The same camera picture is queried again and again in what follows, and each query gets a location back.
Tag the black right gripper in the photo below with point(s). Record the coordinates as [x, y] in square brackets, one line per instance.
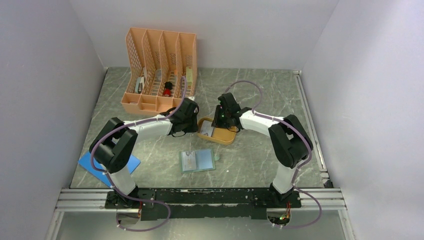
[217, 122]

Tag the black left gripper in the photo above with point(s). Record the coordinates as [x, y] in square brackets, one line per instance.
[193, 128]

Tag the yellow oval tray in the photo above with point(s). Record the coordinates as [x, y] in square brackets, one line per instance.
[222, 136]

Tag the white VIP credit card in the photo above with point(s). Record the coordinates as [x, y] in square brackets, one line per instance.
[188, 161]

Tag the light blue credit card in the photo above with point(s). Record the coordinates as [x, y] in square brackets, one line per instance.
[205, 159]

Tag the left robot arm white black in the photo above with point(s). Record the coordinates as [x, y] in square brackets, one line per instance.
[114, 144]

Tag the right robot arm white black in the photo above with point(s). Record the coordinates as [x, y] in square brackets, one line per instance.
[291, 144]

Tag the red black small bottle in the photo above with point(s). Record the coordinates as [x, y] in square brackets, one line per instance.
[168, 86]

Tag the pale green eraser box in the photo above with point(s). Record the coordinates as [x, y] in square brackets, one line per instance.
[189, 76]

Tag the grey white utility knife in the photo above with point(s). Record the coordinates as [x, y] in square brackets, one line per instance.
[139, 84]

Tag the peach plastic file organizer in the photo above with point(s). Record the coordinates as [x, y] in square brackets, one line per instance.
[161, 56]

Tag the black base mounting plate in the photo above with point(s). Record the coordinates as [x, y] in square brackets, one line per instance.
[196, 203]

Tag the blue notebook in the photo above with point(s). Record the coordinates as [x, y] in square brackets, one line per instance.
[84, 162]

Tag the aluminium rail frame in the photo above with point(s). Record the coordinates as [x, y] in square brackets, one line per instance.
[249, 161]

